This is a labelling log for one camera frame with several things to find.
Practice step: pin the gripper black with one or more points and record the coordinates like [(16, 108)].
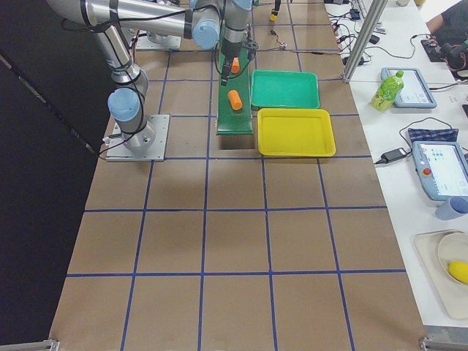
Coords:
[(229, 49)]

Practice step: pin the orange cylinder with 4680 text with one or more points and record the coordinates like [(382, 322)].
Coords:
[(235, 67)]

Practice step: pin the plain orange cylinder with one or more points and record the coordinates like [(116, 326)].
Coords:
[(235, 99)]

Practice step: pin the green plastic tray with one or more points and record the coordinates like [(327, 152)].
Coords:
[(284, 89)]

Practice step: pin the green conveyor belt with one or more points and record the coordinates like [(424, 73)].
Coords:
[(230, 122)]

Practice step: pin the yellow plastic tray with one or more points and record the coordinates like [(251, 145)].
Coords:
[(295, 132)]

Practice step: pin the green tea bottle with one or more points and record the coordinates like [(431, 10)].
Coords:
[(386, 94)]

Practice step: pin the black power adapter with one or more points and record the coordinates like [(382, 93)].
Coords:
[(392, 156)]

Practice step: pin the upper teach pendant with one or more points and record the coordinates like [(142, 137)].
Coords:
[(415, 93)]

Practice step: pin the teach pendant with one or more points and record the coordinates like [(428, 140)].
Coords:
[(415, 93), (441, 168)]

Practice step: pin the checkered blue cloth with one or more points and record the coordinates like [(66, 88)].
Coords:
[(439, 135)]

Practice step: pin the lower teach pendant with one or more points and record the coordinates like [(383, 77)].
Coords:
[(441, 168)]

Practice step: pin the blue cup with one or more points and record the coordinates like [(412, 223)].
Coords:
[(453, 208)]

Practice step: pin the beige plate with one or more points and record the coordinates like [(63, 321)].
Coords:
[(452, 247)]

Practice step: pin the yellow lemon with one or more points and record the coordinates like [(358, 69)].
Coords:
[(459, 271)]

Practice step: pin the beige serving tray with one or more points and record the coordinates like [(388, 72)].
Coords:
[(452, 294)]

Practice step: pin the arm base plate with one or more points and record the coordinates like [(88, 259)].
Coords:
[(174, 44), (149, 144)]

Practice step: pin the aluminium frame post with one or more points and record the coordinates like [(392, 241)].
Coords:
[(376, 9)]

